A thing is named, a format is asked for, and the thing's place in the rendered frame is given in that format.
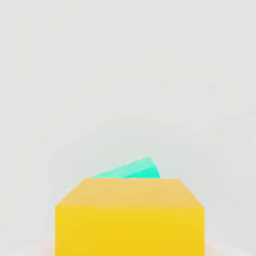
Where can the small yellow cube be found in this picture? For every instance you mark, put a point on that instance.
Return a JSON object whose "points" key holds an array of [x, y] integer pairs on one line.
{"points": [[129, 224]]}

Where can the small turquoise cube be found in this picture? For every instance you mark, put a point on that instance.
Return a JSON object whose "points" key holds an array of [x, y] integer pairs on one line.
{"points": [[140, 170]]}

